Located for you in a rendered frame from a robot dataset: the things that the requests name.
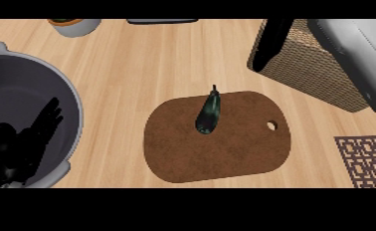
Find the large grey pot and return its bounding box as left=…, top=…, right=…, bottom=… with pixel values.
left=0, top=41, right=86, bottom=189

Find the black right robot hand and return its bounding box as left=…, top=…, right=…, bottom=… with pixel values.
left=250, top=18, right=297, bottom=74

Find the dark flat appliance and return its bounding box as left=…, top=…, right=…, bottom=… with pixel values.
left=126, top=18, right=199, bottom=26

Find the dark green eggplant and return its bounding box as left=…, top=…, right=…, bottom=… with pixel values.
left=194, top=84, right=223, bottom=135

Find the brown wooden cutting board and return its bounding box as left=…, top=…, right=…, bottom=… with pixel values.
left=143, top=90, right=294, bottom=184

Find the brown patterned placemat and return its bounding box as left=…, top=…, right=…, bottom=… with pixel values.
left=334, top=134, right=376, bottom=189

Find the grey plant pot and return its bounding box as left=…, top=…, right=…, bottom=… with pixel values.
left=46, top=18, right=104, bottom=39

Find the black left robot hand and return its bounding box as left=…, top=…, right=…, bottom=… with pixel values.
left=0, top=97, right=67, bottom=187

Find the brown wicker basket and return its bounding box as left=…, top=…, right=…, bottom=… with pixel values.
left=245, top=18, right=371, bottom=114

